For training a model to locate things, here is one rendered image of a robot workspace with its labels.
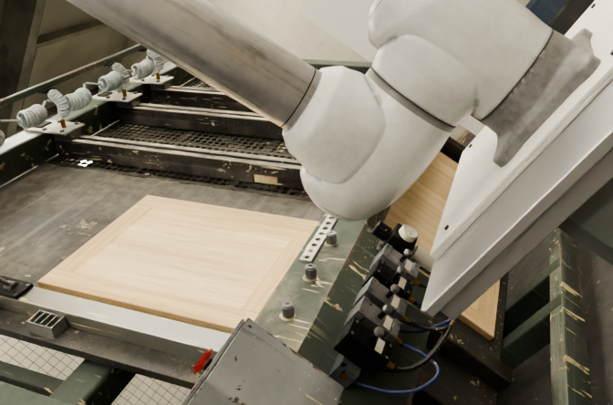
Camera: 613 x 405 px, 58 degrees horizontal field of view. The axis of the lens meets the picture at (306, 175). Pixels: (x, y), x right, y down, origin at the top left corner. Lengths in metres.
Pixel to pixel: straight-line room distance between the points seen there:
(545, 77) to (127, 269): 1.03
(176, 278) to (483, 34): 0.89
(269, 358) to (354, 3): 4.47
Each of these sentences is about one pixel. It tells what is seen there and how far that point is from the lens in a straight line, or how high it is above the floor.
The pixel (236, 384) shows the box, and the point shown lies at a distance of 0.74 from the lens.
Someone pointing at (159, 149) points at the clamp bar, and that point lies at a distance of 1.90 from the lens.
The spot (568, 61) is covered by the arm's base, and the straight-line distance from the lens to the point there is 0.78.
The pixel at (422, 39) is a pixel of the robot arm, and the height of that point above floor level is 0.95.
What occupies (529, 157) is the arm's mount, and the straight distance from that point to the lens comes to 0.74.
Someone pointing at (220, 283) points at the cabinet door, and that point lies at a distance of 1.30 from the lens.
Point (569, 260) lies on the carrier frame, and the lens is 2.05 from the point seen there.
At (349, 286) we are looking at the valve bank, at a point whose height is 0.77.
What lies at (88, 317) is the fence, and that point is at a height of 1.19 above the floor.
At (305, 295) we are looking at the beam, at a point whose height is 0.85.
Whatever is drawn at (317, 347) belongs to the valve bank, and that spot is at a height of 0.78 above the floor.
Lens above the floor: 0.94
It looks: 3 degrees up
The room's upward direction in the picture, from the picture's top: 55 degrees counter-clockwise
